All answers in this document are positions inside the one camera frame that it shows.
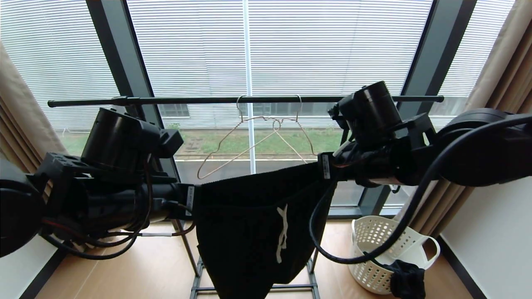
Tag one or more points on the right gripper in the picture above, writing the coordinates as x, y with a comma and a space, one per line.
349, 166

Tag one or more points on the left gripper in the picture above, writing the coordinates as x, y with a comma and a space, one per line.
174, 201

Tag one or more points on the pink clothes hanger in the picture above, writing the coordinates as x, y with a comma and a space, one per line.
309, 143
220, 151

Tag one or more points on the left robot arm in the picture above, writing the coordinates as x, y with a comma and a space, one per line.
20, 207

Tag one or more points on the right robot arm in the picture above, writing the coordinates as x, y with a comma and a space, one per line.
478, 158

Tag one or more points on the white laundry basket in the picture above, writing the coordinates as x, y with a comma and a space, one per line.
374, 236

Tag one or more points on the black clothes rack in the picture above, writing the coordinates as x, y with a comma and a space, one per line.
208, 100

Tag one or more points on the heap of clothes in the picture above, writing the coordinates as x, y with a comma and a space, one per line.
409, 280

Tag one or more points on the window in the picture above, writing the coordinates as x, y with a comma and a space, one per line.
291, 50

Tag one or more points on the beige curtain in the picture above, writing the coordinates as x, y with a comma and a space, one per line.
16, 108
503, 83

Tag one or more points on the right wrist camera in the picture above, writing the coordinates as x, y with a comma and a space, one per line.
341, 113

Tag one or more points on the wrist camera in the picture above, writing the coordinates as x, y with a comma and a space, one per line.
171, 143
341, 113

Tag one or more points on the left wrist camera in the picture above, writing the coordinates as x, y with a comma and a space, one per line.
171, 143

